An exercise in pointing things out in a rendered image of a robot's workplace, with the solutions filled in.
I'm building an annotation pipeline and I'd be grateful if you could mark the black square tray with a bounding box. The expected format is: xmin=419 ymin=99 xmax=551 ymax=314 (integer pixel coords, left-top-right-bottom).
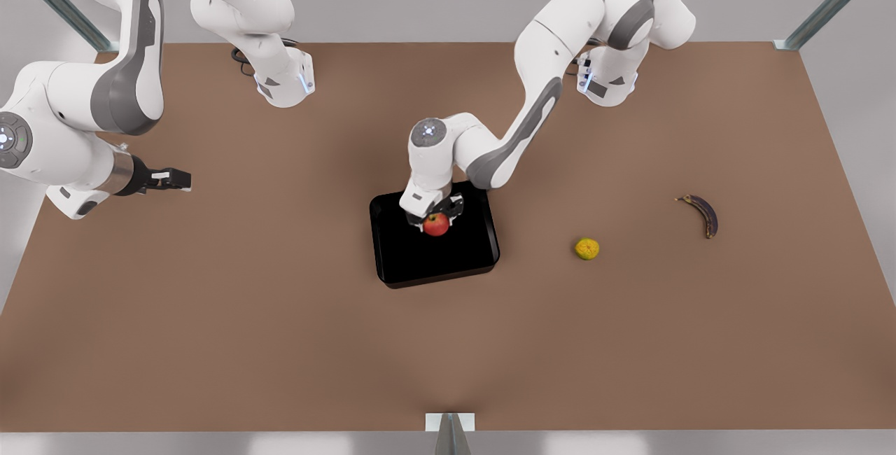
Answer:
xmin=369 ymin=181 xmax=501 ymax=289

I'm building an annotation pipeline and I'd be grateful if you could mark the overripe dark banana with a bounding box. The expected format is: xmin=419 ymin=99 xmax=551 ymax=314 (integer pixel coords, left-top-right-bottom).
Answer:
xmin=675 ymin=194 xmax=720 ymax=239

